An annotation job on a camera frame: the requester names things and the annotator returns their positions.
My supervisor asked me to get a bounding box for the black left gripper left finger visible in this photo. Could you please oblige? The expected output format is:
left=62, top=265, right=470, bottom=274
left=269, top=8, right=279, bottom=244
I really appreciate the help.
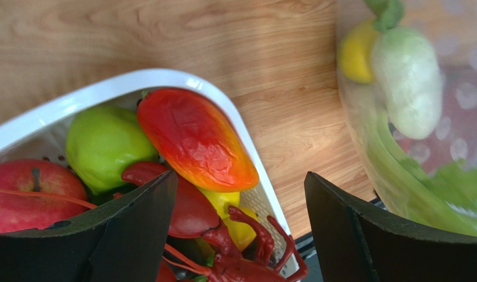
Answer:
left=0, top=171, right=177, bottom=281

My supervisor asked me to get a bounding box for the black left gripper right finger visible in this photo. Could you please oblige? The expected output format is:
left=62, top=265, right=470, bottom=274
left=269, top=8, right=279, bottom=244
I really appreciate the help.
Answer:
left=304, top=172, right=477, bottom=281

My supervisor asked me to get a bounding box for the green celery stalk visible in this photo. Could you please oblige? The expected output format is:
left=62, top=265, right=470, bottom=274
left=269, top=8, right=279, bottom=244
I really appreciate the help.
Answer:
left=363, top=0, right=477, bottom=239

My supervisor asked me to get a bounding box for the red orange mango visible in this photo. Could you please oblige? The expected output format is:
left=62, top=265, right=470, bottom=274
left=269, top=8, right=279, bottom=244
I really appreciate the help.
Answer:
left=136, top=88, right=260, bottom=192

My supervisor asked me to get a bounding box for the clear pink zip top bag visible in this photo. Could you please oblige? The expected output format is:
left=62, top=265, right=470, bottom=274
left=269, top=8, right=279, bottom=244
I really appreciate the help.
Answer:
left=337, top=1, right=477, bottom=236

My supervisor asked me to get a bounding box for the white radish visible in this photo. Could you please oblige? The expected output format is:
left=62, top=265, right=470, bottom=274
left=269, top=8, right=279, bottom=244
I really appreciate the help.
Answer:
left=371, top=26, right=444, bottom=140

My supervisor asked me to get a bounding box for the yellow green lemon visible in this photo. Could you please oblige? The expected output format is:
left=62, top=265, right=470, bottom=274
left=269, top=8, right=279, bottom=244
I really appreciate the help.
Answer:
left=337, top=19, right=379, bottom=84

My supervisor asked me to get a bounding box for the green pear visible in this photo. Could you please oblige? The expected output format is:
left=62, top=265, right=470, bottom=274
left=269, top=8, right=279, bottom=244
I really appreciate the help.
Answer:
left=66, top=106, right=159, bottom=194

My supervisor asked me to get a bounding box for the red toy lobster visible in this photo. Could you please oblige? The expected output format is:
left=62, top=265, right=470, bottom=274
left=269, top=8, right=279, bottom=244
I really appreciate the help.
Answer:
left=0, top=161, right=309, bottom=282

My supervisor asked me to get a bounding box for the red apple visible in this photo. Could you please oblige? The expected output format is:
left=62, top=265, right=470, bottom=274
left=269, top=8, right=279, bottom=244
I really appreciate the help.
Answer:
left=0, top=159, right=88, bottom=233

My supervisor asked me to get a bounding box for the yellow bell pepper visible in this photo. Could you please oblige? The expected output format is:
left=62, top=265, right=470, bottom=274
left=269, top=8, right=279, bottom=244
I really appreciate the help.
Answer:
left=195, top=187, right=259, bottom=259

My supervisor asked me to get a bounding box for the white plastic basket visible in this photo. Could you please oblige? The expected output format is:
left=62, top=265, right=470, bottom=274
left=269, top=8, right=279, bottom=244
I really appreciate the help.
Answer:
left=0, top=69, right=288, bottom=259

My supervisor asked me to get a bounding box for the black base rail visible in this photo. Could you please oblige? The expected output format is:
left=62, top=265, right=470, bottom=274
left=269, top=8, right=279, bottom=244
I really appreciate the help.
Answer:
left=295, top=199, right=380, bottom=281

